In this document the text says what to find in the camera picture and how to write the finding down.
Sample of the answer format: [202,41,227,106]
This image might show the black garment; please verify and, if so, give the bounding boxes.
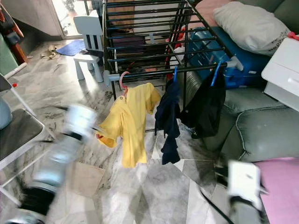
[178,70,227,139]

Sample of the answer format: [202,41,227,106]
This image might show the pink plastic hanger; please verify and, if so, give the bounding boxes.
[119,71,131,94]

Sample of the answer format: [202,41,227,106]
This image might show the pink foam mat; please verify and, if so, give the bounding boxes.
[255,158,299,224]

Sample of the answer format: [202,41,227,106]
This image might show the grey green leather sofa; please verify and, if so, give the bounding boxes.
[182,0,299,164]

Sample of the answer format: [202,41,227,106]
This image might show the navy blue garment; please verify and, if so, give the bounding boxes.
[154,77,183,165]

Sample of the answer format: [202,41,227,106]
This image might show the light blue cushion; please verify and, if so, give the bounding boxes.
[0,97,12,129]

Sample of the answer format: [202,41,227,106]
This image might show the yellow shirt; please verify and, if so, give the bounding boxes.
[96,83,163,168]

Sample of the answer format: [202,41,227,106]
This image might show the white drawer cabinet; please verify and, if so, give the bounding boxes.
[261,37,299,112]

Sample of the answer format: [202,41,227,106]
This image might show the blue hard suitcase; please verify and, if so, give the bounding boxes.
[185,27,271,89]

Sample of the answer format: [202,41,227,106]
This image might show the white plastic bottle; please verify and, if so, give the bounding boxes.
[173,46,186,63]

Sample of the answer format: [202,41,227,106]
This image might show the green furniture panel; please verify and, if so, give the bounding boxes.
[0,37,19,75]

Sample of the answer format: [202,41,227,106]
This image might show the off-white pillow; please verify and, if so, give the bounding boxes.
[213,1,291,56]

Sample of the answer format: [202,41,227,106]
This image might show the red cloth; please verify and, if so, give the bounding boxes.
[286,31,299,42]

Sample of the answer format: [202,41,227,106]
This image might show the purple bag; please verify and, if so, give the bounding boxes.
[112,35,145,59]

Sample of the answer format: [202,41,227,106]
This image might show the small tan floor item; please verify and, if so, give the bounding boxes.
[41,45,59,59]

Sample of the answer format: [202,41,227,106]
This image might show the red and black object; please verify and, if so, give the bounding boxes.
[0,5,27,63]

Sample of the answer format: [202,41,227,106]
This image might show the salmon pink cushion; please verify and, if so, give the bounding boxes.
[194,0,229,26]

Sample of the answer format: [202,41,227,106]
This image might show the black metal drying rack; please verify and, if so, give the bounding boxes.
[102,0,248,101]

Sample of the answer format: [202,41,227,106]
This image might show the blue floor mat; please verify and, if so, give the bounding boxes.
[56,40,85,56]

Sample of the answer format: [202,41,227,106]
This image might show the white child chair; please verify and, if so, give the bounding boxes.
[73,15,104,84]

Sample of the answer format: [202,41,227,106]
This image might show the white frame folding chair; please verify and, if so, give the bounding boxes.
[0,75,57,171]

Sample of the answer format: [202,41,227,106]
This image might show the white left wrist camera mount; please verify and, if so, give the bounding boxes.
[63,105,99,140]

